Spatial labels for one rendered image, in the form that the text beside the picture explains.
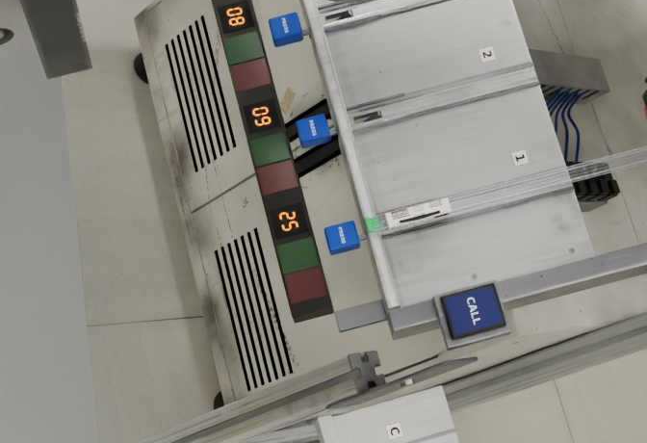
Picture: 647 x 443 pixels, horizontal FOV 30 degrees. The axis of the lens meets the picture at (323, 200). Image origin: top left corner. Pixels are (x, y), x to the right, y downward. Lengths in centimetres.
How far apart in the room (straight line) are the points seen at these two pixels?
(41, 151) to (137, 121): 89
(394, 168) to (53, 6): 82
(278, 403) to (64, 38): 92
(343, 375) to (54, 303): 31
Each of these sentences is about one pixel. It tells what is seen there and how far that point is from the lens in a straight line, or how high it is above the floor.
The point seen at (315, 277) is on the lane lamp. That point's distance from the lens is 115.
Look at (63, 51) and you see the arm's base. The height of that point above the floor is 117.
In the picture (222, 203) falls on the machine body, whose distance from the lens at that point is 179.
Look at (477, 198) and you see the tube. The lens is 113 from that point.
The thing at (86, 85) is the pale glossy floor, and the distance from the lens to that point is 196.
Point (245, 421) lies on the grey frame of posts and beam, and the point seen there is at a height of 47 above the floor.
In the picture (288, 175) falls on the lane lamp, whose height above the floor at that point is 66.
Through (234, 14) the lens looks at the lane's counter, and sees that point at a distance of 124.
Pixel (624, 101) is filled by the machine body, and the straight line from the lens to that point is 182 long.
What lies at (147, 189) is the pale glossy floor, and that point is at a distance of 194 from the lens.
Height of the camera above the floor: 146
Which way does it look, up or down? 42 degrees down
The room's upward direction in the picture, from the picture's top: 61 degrees clockwise
